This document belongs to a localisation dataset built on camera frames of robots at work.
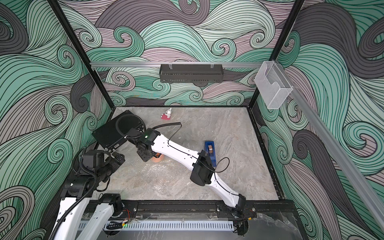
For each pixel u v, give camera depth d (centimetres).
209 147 89
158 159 83
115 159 66
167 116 111
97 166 53
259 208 75
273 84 78
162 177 84
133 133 59
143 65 191
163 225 70
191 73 95
